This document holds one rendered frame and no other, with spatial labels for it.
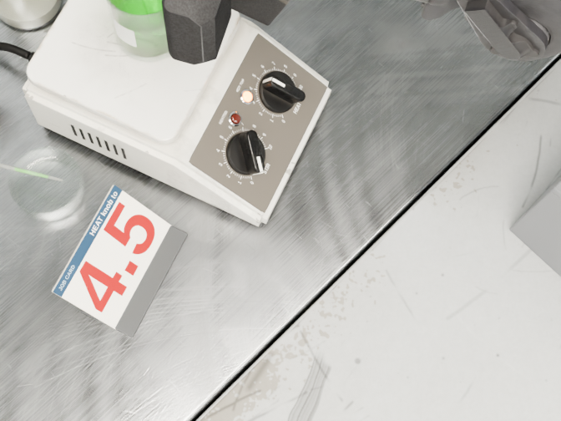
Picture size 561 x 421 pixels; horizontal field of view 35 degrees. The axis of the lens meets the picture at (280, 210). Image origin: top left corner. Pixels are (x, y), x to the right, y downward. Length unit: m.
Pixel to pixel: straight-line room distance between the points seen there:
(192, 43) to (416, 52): 0.34
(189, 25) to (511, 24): 0.16
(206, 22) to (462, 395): 0.37
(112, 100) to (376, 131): 0.22
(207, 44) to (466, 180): 0.33
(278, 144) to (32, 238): 0.20
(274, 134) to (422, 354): 0.20
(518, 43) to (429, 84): 0.29
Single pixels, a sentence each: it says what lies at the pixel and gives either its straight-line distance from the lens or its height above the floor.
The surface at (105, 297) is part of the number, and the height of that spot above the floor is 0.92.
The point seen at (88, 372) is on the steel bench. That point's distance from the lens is 0.69.
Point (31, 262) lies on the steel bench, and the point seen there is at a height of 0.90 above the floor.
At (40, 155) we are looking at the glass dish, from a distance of 0.73.
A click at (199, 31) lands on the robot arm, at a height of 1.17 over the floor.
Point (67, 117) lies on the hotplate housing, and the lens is 0.68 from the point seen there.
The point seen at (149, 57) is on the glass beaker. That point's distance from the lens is 0.65.
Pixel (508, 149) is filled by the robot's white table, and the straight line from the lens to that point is 0.76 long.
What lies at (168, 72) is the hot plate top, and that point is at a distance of 0.65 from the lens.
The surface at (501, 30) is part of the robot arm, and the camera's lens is 0.48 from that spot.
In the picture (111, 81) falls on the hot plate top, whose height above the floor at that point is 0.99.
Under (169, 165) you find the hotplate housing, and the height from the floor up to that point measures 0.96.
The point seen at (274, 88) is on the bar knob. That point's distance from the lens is 0.67.
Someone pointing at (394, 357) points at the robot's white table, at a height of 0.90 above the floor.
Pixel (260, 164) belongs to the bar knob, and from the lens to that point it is 0.66.
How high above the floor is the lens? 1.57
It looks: 72 degrees down
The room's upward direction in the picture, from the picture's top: 11 degrees clockwise
